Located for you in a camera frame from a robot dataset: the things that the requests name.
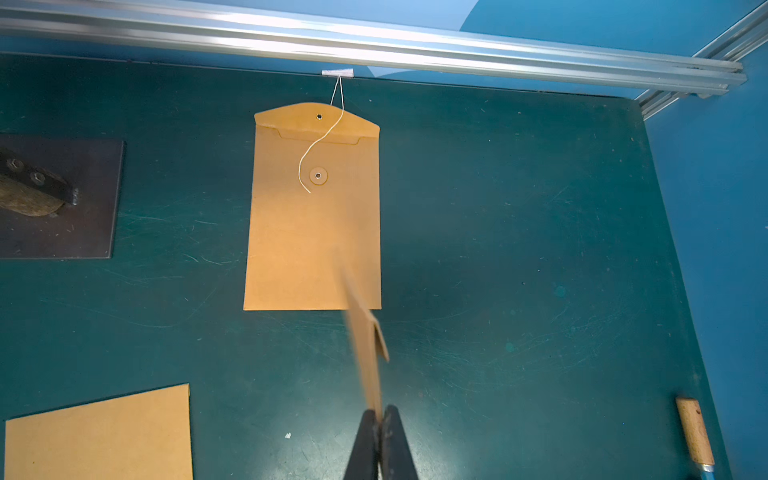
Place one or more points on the back horizontal aluminium bar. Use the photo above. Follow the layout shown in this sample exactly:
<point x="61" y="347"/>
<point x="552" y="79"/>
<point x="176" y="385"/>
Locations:
<point x="201" y="27"/>

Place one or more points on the kraft paper file bag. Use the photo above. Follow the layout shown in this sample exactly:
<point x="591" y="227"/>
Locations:
<point x="140" y="436"/>
<point x="367" y="341"/>
<point x="315" y="205"/>

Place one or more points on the blue garden fork wooden handle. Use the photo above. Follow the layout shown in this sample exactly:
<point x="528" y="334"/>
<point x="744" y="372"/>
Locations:
<point x="696" y="437"/>

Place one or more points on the right diagonal aluminium bar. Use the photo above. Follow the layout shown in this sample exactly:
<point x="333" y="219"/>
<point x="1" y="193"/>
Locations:
<point x="712" y="71"/>

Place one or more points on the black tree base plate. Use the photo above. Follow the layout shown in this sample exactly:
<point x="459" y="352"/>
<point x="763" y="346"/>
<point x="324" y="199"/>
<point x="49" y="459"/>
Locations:
<point x="84" y="231"/>

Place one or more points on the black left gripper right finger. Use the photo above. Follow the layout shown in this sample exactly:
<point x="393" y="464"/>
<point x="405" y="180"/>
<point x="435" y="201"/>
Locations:
<point x="396" y="461"/>

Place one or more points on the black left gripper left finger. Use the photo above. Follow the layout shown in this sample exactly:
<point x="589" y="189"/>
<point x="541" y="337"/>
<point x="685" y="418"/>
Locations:
<point x="363" y="463"/>

